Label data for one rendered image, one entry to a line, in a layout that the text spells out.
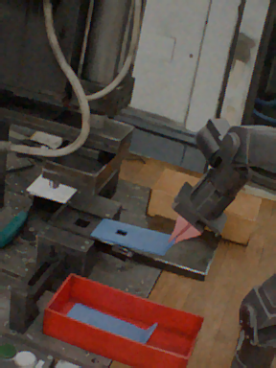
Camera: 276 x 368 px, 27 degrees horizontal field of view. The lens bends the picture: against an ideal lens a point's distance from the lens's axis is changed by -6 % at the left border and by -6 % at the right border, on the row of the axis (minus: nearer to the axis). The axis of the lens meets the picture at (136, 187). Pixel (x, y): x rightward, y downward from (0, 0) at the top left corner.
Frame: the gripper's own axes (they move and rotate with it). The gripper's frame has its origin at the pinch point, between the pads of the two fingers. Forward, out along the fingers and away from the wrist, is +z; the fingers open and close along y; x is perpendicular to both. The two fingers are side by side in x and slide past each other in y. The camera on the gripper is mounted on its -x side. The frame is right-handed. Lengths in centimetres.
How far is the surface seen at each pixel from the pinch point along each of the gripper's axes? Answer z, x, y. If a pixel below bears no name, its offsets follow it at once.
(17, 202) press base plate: 26.0, -12.1, 29.3
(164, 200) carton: 8.4, -24.4, 4.1
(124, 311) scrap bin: 10.6, 12.5, -1.2
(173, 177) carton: 8.3, -35.9, 5.1
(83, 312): 14.1, 15.8, 4.2
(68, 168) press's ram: -3.3, 9.1, 21.8
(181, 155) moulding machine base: 14, -61, 6
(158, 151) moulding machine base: 18, -62, 12
